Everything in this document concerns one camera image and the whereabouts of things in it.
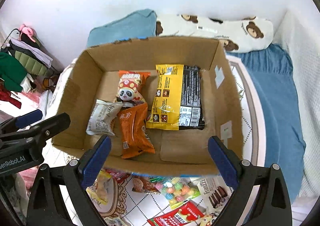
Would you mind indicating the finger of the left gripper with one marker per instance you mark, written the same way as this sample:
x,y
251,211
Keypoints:
x,y
16,123
46,129

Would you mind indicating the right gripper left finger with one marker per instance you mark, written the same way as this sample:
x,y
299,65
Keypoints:
x,y
46,205

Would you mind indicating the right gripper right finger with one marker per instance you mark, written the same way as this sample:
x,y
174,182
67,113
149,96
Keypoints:
x,y
272,204

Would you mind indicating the yellow egg roll snack bag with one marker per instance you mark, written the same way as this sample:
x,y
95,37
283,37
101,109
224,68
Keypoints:
x,y
101,187

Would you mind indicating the white snack packet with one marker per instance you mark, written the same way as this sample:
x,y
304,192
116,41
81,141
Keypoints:
x,y
103,117

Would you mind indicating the Franzzi chocolate biscuit pack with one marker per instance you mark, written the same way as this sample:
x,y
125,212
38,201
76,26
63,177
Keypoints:
x,y
215,193

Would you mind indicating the small red snack packet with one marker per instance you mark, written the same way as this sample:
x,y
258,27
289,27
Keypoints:
x,y
118,176

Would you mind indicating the red crown snack packet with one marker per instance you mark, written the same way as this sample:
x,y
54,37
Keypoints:
x,y
182,215

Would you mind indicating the orange snack packet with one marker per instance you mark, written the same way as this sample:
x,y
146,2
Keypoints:
x,y
133,131

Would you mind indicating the orange panda snack bag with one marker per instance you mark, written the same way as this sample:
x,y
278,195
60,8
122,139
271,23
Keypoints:
x,y
129,88

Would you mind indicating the colorful candy bag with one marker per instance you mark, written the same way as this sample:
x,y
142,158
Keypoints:
x,y
175,189

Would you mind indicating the brown nut snack packet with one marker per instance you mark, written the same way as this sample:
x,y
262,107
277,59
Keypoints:
x,y
143,185

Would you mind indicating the yellow black snack bag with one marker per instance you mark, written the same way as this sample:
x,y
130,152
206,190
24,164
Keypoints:
x,y
177,102

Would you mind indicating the yellow panda snack bag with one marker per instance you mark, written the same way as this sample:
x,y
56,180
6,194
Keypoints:
x,y
207,220

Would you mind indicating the blue bed sheet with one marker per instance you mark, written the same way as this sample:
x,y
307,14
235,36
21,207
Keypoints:
x,y
271,71

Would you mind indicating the pile of clothes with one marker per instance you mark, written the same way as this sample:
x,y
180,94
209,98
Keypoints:
x,y
28,75

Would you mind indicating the pink plush toy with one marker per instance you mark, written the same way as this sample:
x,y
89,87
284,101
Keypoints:
x,y
27,31

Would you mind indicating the cardboard box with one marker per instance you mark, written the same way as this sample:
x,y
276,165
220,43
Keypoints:
x,y
150,96

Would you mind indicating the blue pillow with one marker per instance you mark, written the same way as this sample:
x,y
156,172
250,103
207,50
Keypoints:
x,y
138,24

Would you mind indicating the bear print pillow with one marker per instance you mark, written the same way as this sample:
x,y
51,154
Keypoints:
x,y
240,36

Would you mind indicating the white blanket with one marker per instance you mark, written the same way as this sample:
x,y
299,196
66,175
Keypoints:
x,y
301,42

